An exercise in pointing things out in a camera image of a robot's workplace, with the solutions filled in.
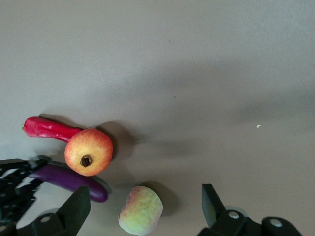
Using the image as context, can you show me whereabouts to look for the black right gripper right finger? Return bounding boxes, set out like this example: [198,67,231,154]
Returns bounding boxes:
[197,183,304,236]

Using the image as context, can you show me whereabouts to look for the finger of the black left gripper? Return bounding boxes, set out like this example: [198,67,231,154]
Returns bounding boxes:
[0,158,48,178]
[0,178,43,222]

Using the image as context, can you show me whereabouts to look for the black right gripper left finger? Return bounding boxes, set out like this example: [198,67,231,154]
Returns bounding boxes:
[0,185,92,236]

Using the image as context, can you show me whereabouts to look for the long purple eggplant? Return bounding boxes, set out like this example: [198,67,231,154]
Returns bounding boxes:
[28,164,109,203]

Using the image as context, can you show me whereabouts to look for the red chili pepper green stem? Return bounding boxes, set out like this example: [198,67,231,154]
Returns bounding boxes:
[20,116,84,144]

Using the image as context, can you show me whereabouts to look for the red yellow pomegranate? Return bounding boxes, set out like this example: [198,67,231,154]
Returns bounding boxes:
[64,128,114,177]

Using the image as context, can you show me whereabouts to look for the pale green pink peach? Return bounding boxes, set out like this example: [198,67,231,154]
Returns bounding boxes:
[118,185,164,236]

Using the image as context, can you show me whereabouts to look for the brown table cloth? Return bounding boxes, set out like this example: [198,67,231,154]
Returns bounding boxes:
[0,0,315,236]

